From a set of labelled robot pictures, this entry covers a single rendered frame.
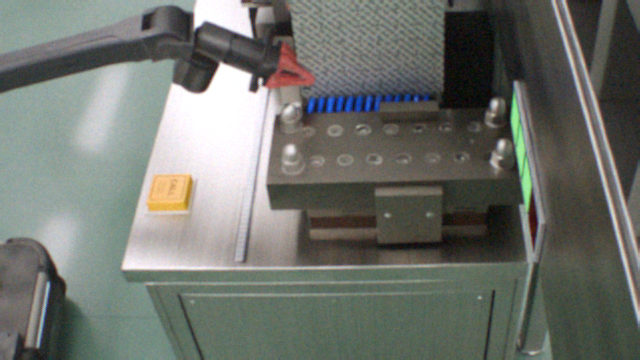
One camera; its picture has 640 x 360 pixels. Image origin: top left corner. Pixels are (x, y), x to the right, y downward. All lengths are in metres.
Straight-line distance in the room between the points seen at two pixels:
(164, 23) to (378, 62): 0.35
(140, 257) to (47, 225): 1.45
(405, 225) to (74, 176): 1.84
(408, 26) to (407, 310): 0.47
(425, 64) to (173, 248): 0.51
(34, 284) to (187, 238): 1.01
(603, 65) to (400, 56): 0.66
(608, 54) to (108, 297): 2.03
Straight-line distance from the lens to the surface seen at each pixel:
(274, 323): 1.42
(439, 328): 1.42
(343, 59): 1.31
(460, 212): 1.29
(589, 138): 0.70
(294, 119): 1.30
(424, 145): 1.27
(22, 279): 2.33
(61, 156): 3.02
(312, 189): 1.23
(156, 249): 1.36
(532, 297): 2.05
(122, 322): 2.44
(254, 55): 1.30
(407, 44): 1.29
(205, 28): 1.29
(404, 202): 1.22
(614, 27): 0.66
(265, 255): 1.31
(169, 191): 1.41
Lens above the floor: 1.90
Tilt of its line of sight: 46 degrees down
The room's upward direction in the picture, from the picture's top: 8 degrees counter-clockwise
